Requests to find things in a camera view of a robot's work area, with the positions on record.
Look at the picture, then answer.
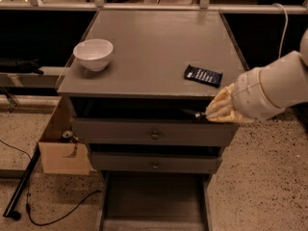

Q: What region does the grey top drawer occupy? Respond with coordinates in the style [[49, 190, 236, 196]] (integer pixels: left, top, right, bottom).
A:
[[71, 117, 239, 146]]

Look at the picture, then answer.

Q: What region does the black floor rail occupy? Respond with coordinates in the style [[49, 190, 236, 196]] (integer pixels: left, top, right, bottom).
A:
[[1, 146, 40, 220]]

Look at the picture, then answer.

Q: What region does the grey middle drawer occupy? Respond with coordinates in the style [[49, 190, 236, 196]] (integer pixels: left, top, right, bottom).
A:
[[90, 152, 222, 174]]

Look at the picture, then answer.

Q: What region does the metal soda can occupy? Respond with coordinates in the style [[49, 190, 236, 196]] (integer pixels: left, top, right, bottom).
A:
[[63, 130, 73, 140]]

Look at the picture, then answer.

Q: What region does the white ceramic bowl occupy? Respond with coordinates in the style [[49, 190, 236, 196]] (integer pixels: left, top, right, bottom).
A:
[[73, 38, 114, 71]]

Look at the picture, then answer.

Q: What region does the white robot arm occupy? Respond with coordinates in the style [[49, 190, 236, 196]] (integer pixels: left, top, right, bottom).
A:
[[205, 30, 308, 123]]

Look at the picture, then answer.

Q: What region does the black chocolate rxbar wrapper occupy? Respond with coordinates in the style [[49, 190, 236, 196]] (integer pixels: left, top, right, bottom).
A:
[[183, 109, 207, 120]]

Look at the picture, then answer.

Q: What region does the blue rxbar wrapper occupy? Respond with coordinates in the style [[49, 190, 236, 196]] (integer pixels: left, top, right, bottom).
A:
[[184, 65, 223, 88]]

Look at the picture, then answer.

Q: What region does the black floor cable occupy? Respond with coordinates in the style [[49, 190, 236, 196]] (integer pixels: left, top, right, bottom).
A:
[[0, 138, 103, 227]]

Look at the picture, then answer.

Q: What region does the grey drawer cabinet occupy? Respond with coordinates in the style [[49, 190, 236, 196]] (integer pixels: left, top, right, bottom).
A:
[[57, 9, 257, 231]]

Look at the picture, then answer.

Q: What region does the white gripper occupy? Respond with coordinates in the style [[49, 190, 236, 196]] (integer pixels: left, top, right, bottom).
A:
[[205, 67, 285, 123]]

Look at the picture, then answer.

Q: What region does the grey open bottom drawer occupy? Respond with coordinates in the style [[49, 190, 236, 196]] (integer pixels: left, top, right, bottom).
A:
[[95, 172, 213, 231]]

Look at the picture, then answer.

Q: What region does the cardboard box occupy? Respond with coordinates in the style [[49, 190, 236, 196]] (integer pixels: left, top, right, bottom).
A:
[[38, 99, 93, 175]]

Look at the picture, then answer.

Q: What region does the white hanging cable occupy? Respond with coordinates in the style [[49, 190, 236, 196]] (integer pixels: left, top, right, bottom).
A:
[[272, 2, 290, 60]]

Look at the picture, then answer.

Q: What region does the black bag on ledge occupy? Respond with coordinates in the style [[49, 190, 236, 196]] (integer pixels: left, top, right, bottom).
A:
[[0, 58, 44, 75]]

